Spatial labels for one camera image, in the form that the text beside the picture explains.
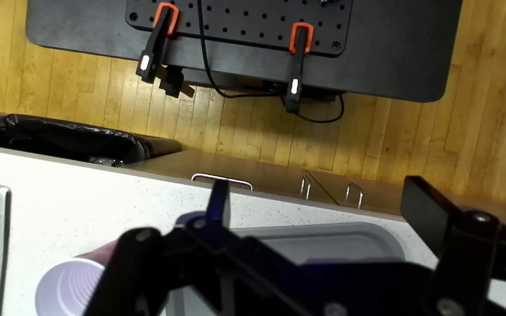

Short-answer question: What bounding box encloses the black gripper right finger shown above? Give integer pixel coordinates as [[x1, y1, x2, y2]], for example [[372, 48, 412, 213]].
[[400, 176, 506, 316]]

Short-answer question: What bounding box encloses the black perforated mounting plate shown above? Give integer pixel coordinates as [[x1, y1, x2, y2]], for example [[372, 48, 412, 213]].
[[124, 0, 353, 57]]

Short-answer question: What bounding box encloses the wooden base cabinet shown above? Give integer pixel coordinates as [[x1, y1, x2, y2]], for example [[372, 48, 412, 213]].
[[128, 139, 402, 217]]

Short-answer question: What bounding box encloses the magenta plastic cup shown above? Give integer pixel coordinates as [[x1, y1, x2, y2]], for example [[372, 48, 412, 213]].
[[35, 243, 115, 316]]

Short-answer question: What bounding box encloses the black power cable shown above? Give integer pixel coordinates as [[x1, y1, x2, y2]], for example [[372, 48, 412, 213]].
[[195, 0, 347, 125]]

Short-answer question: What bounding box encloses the orange black clamp left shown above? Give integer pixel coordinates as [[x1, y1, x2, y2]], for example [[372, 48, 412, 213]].
[[135, 2, 180, 83]]

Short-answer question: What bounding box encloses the orange black clamp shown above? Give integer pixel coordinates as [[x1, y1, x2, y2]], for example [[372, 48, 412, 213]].
[[135, 2, 180, 83], [284, 22, 314, 115]]

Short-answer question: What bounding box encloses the black robot base mat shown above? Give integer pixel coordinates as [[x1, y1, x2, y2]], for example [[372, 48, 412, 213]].
[[26, 0, 462, 102]]

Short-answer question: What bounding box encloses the grey plastic tray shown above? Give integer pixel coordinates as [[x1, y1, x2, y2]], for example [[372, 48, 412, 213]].
[[161, 222, 405, 316]]

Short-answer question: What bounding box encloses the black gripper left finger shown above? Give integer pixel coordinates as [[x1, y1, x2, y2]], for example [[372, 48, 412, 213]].
[[82, 227, 300, 316]]

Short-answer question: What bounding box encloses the orange black clamp right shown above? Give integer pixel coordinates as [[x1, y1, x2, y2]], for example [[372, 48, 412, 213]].
[[284, 22, 314, 115]]

